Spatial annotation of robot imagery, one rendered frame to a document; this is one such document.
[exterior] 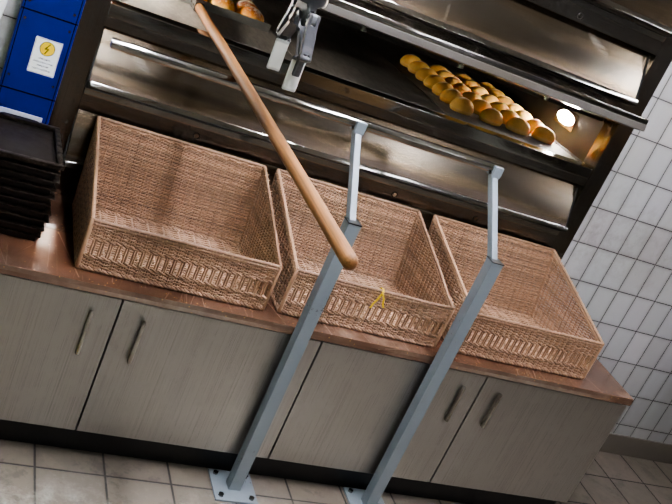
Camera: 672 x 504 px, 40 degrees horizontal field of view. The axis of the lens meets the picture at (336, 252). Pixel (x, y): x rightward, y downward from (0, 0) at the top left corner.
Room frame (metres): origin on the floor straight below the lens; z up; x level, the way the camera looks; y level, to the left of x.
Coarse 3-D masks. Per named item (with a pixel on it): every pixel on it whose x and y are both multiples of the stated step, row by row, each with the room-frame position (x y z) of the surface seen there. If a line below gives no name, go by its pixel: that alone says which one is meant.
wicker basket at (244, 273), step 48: (96, 144) 2.48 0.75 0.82; (144, 144) 2.66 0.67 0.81; (192, 144) 2.73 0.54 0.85; (96, 192) 2.29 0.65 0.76; (192, 192) 2.71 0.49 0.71; (240, 192) 2.79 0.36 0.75; (96, 240) 2.20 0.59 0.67; (144, 240) 2.25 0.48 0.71; (192, 240) 2.65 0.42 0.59; (240, 240) 2.77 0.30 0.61; (192, 288) 2.32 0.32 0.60; (240, 288) 2.38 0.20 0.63
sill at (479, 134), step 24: (144, 24) 2.65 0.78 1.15; (168, 24) 2.68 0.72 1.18; (216, 48) 2.75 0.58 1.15; (240, 48) 2.78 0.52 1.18; (312, 72) 2.89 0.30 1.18; (360, 96) 2.97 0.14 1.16; (384, 96) 3.02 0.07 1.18; (432, 120) 3.09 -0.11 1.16; (456, 120) 3.16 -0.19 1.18; (504, 144) 3.23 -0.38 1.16; (528, 144) 3.32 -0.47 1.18; (576, 168) 3.37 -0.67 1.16
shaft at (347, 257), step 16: (208, 16) 2.86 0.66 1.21; (208, 32) 2.75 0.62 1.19; (224, 48) 2.55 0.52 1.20; (240, 80) 2.32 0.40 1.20; (256, 96) 2.20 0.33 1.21; (256, 112) 2.12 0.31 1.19; (272, 128) 2.01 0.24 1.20; (288, 160) 1.85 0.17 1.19; (304, 176) 1.77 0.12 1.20; (304, 192) 1.72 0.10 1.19; (320, 208) 1.64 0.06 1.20; (320, 224) 1.60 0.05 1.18; (336, 224) 1.59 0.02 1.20; (336, 240) 1.53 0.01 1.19; (352, 256) 1.48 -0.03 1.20
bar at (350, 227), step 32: (160, 64) 2.32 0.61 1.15; (192, 64) 2.36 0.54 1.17; (288, 96) 2.48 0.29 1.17; (352, 128) 2.57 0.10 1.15; (384, 128) 2.62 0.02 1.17; (352, 160) 2.52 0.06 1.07; (480, 160) 2.77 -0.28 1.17; (352, 192) 2.45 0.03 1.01; (352, 224) 2.37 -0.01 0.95; (320, 288) 2.37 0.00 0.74; (480, 288) 2.58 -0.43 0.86; (288, 352) 2.38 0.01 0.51; (448, 352) 2.59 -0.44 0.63; (288, 384) 2.38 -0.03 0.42; (256, 416) 2.39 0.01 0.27; (416, 416) 2.59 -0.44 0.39; (256, 448) 2.38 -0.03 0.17; (224, 480) 2.40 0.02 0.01; (384, 480) 2.59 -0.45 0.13
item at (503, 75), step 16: (336, 16) 2.83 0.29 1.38; (352, 16) 2.75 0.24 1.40; (384, 32) 2.80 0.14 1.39; (400, 32) 2.83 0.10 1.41; (432, 48) 2.88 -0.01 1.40; (464, 64) 2.99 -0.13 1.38; (480, 64) 2.96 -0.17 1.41; (512, 80) 3.01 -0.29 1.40; (528, 80) 3.04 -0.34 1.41; (560, 96) 3.10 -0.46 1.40; (592, 112) 3.17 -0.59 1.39; (608, 112) 3.19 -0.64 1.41; (640, 128) 3.26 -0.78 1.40
